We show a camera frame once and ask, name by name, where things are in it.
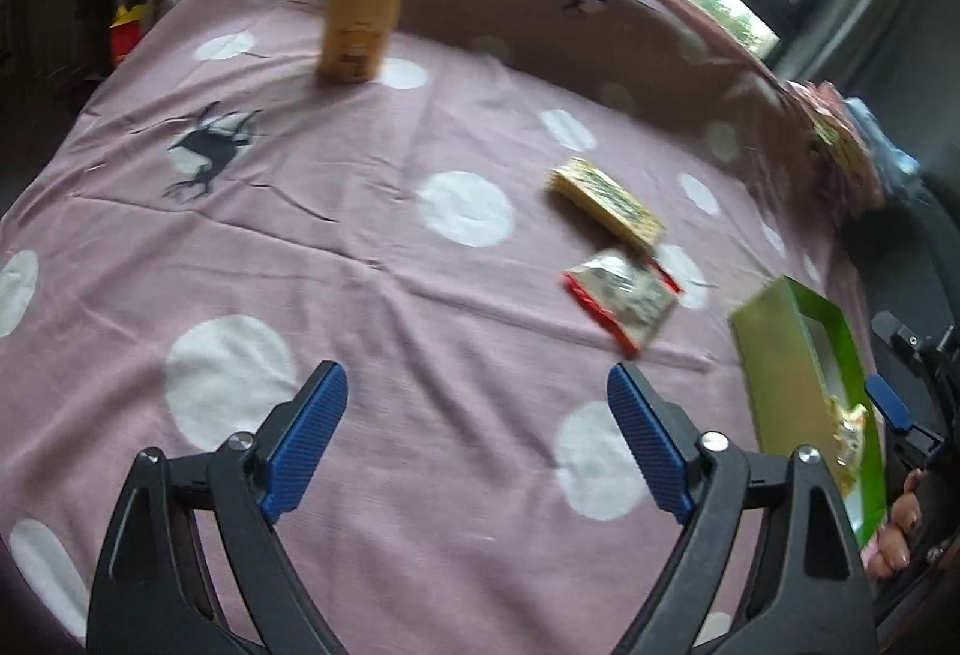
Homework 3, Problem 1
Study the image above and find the flat green yellow snack packet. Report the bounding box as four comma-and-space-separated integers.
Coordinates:
547, 156, 668, 255

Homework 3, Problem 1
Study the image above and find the red yellow toy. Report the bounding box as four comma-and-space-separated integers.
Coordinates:
109, 2, 151, 67

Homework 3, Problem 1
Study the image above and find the red edged snack packet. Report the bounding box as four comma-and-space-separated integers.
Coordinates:
561, 248, 683, 357

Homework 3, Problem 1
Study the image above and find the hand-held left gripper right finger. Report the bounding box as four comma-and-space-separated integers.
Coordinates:
606, 362, 878, 655

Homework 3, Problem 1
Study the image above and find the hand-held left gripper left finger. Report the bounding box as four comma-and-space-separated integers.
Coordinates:
86, 359, 350, 655

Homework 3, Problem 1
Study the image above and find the green cardboard box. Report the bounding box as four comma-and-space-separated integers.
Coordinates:
729, 275, 890, 547

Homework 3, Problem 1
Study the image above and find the pink polka dot blanket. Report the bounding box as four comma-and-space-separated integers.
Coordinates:
0, 0, 878, 655

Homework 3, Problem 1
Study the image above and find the person's right hand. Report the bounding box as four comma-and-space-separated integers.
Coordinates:
862, 466, 947, 581

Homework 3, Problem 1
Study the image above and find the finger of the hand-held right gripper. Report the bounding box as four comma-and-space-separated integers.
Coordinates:
868, 310, 940, 365
862, 374, 947, 459

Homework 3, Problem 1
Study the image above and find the pile of folded clothes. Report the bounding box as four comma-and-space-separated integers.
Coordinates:
780, 77, 920, 214

